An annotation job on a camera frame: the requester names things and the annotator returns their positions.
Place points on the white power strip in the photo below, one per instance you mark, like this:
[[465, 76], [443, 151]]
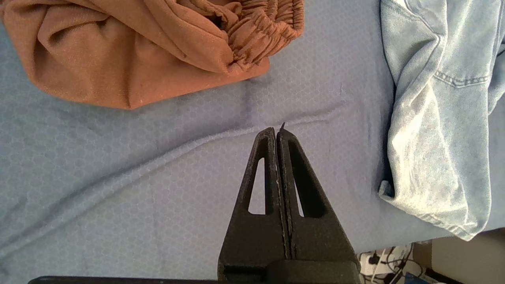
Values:
[[369, 263]]

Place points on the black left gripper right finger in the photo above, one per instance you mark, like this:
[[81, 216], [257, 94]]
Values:
[[319, 244]]

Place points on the light blue denim shorts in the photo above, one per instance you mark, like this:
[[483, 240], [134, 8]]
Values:
[[434, 138]]

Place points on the bed with blue sheet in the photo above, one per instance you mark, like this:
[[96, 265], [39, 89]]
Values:
[[118, 177]]

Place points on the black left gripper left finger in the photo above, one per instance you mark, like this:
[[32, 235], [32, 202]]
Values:
[[252, 244]]

